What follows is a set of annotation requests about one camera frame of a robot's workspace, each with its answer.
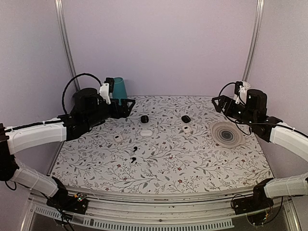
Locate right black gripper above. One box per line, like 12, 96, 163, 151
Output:
212, 95, 256, 127

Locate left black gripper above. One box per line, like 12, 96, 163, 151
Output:
85, 98, 135, 128

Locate beige earbud charging case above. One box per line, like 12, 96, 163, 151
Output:
182, 125, 192, 134

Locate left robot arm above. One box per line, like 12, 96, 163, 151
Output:
0, 84, 135, 209

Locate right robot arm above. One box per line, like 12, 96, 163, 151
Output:
212, 89, 308, 210

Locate black round earbud case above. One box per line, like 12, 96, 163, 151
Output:
141, 115, 149, 124

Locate small white earbud case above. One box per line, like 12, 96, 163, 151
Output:
114, 135, 123, 143

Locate white oval earbud case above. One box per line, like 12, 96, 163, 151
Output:
140, 130, 153, 137

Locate black earbud case right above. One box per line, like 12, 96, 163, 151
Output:
181, 115, 191, 123

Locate teal cylindrical cup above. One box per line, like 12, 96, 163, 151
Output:
112, 77, 127, 100

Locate grey spiral ceramic plate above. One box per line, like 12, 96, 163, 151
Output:
210, 122, 245, 148

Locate white pleated vase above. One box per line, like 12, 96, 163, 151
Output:
242, 81, 251, 90

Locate floral patterned table mat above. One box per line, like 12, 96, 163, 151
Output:
51, 96, 272, 194

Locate right black cable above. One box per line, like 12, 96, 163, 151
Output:
218, 82, 251, 137

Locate black cable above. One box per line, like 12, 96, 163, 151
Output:
62, 73, 102, 114
218, 82, 251, 137

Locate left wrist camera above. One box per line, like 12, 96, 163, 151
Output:
99, 77, 115, 104

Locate left black cable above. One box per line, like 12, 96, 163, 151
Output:
62, 73, 102, 114

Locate front aluminium rail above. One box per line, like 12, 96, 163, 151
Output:
21, 187, 303, 231

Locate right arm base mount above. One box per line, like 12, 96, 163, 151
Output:
231, 194, 274, 215

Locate right aluminium frame post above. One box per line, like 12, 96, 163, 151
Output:
242, 0, 265, 82

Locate aluminium frame post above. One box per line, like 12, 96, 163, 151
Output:
242, 0, 265, 82
54, 0, 76, 78

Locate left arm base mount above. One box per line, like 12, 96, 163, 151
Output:
46, 192, 89, 215

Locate left aluminium frame post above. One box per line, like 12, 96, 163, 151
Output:
54, 0, 76, 78

